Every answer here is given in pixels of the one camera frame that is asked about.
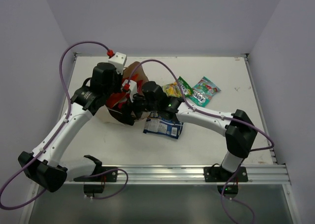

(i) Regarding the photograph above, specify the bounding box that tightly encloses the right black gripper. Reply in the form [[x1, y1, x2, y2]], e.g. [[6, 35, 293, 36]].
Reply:
[[118, 89, 159, 126]]

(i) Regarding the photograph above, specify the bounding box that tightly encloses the red snack bag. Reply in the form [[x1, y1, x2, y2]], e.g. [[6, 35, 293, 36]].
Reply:
[[106, 73, 147, 109]]

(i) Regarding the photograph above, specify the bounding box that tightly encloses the beige paper bag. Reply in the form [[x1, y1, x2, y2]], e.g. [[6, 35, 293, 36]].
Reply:
[[95, 66, 149, 125]]

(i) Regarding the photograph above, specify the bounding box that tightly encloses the blue snack bag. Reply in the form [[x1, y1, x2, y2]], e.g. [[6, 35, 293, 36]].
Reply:
[[143, 112, 184, 139]]

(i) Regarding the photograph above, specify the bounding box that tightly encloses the green yellow candy bag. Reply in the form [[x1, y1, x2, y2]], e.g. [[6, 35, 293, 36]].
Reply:
[[162, 76, 193, 97]]

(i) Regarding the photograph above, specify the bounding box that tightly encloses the teal snack bag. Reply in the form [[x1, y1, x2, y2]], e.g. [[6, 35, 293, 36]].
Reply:
[[189, 76, 221, 107]]

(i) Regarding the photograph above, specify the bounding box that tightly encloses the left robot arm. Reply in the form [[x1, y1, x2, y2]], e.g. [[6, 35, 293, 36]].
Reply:
[[18, 63, 122, 192]]

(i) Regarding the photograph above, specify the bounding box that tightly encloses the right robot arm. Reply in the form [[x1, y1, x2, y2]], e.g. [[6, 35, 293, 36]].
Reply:
[[122, 80, 257, 181]]

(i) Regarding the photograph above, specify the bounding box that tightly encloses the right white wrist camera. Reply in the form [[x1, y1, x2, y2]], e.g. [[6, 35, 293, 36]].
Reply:
[[122, 79, 137, 102]]

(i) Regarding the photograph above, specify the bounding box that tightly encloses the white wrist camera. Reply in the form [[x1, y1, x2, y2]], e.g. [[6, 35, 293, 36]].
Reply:
[[107, 50, 127, 75], [122, 79, 137, 102]]

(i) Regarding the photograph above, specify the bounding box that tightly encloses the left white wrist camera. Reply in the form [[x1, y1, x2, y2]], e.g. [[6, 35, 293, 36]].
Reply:
[[107, 50, 127, 75]]

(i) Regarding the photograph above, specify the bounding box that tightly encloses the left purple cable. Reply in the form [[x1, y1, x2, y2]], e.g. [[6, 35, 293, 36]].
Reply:
[[0, 40, 110, 210]]

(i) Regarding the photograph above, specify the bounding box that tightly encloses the purple cable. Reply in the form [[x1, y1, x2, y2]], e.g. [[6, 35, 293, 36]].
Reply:
[[0, 40, 110, 210], [126, 59, 275, 224]]

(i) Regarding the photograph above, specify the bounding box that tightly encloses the left black base bracket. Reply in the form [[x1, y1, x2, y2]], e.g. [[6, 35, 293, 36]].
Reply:
[[83, 166, 117, 197]]

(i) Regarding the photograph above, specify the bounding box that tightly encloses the black base bracket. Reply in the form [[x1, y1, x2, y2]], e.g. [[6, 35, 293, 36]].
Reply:
[[203, 163, 249, 198], [83, 166, 117, 197]]

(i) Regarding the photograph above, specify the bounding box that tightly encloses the right black base bracket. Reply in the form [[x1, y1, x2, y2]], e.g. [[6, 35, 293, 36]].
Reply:
[[203, 163, 249, 198]]

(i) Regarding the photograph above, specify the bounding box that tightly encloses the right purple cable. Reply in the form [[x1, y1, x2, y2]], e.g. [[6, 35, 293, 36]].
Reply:
[[126, 59, 275, 224]]

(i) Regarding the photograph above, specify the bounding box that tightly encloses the aluminium mounting rail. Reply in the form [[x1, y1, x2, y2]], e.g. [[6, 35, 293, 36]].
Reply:
[[61, 163, 291, 185]]

